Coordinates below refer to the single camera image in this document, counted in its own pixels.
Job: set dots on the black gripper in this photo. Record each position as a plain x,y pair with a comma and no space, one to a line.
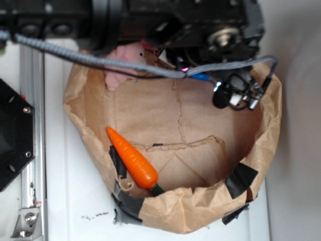
224,34

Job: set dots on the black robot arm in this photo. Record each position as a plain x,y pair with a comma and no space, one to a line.
94,25

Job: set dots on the pink plush bunny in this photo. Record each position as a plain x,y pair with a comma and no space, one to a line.
133,53

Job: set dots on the brown paper bag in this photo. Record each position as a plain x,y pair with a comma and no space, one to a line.
209,161

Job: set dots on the orange plastic carrot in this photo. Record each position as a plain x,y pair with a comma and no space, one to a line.
141,170

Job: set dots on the aluminium frame rail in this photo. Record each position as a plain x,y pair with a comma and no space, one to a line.
33,177

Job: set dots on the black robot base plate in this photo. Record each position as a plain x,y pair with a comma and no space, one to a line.
17,134

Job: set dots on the metal corner bracket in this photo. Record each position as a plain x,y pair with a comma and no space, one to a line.
28,225

